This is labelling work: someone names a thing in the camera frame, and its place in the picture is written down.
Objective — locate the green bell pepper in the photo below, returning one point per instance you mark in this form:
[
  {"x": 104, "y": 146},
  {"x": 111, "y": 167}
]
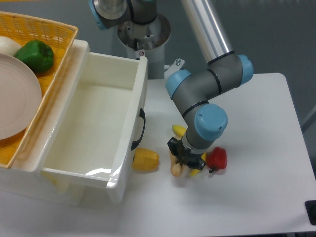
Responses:
[{"x": 37, "y": 55}]

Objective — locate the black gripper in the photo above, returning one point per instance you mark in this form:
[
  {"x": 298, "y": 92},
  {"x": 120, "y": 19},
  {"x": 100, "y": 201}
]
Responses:
[{"x": 185, "y": 155}]

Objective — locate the black drawer handle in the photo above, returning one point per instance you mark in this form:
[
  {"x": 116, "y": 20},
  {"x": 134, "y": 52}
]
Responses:
[{"x": 140, "y": 131}]

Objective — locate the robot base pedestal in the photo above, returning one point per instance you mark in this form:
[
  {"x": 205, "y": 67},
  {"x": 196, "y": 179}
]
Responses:
[{"x": 147, "y": 40}]

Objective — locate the black corner object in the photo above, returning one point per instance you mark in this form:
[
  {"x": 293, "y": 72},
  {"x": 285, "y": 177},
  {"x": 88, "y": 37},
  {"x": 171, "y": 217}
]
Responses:
[{"x": 310, "y": 206}]

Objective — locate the yellow woven basket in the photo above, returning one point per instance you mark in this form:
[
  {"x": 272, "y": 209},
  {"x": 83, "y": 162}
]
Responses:
[{"x": 60, "y": 37}]

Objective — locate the red bell pepper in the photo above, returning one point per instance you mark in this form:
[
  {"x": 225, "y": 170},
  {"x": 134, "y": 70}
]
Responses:
[{"x": 217, "y": 160}]

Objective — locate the triangle bread slice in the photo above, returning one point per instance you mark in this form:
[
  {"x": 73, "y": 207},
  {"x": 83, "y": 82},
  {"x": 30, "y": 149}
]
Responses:
[{"x": 176, "y": 169}]

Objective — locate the white plastic drawer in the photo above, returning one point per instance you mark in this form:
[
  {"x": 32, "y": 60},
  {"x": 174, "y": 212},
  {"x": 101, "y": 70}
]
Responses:
[{"x": 93, "y": 145}]

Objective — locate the white drawer cabinet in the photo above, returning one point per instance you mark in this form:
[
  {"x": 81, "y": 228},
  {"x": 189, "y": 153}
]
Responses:
[{"x": 26, "y": 177}]

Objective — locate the yellow banana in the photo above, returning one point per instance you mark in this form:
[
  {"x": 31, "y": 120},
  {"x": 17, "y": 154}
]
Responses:
[{"x": 179, "y": 131}]

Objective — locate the yellow bell pepper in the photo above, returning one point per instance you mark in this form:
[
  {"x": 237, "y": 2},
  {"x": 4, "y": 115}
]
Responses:
[{"x": 145, "y": 160}]

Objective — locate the pink round plate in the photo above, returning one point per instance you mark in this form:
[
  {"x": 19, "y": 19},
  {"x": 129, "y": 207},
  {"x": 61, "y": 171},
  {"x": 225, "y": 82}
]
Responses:
[{"x": 20, "y": 96}]

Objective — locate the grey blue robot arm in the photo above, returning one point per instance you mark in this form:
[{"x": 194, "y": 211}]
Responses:
[{"x": 190, "y": 93}]

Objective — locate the white onion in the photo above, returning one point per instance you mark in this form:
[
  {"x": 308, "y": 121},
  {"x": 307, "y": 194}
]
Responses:
[{"x": 8, "y": 46}]

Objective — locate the metal mounting bracket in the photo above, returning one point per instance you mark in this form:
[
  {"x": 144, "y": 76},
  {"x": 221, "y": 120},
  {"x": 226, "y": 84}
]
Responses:
[{"x": 172, "y": 68}]

